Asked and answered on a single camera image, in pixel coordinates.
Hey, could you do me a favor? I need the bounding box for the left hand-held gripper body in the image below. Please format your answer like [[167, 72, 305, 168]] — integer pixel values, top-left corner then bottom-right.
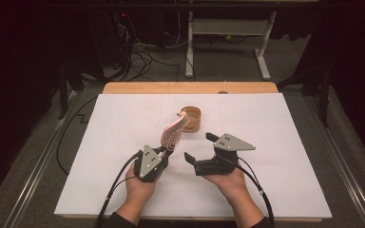
[[133, 144, 169, 183]]

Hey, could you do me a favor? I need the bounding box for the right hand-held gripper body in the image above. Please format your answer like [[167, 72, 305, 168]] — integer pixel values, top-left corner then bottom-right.
[[194, 132, 257, 177]]

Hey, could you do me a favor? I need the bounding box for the pink hairbrush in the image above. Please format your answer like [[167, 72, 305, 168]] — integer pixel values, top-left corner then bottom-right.
[[160, 111, 191, 152]]

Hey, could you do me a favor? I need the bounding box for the round wooden cup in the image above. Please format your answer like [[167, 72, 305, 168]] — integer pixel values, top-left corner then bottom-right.
[[180, 105, 202, 134]]

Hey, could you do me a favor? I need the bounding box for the person's left hand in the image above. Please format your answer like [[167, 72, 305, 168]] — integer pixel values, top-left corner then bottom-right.
[[125, 163, 157, 206]]

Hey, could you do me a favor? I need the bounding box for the person's right hand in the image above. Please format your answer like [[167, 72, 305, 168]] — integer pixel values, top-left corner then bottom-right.
[[202, 165, 252, 205]]

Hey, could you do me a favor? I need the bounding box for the white table cover sheet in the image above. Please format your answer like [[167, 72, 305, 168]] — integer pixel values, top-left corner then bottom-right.
[[54, 92, 333, 219]]

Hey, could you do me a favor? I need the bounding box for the black metal stand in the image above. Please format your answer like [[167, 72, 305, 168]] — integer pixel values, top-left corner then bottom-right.
[[57, 61, 88, 121], [278, 61, 332, 128]]

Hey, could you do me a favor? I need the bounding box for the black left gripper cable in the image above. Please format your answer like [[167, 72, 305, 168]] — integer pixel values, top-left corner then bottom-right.
[[94, 149, 144, 228]]

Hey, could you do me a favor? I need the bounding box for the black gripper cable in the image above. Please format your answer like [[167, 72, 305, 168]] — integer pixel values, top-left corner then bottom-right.
[[233, 156, 276, 228], [94, 149, 144, 228]]

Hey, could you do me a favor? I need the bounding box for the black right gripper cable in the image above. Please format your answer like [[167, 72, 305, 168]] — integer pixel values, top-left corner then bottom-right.
[[233, 156, 276, 228]]

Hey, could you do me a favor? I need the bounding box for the black floor cable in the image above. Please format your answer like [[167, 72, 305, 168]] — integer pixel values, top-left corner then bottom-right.
[[55, 96, 100, 177]]

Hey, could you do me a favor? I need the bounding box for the tangle of floor cables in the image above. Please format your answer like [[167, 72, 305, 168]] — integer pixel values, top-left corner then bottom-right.
[[115, 12, 183, 83]]

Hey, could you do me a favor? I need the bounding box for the metal floor rail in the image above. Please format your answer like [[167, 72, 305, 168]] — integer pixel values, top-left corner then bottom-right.
[[303, 94, 365, 228], [2, 90, 79, 228]]

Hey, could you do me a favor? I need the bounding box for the white metal desk frame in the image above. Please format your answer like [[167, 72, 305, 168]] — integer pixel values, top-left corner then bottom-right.
[[184, 10, 279, 82]]

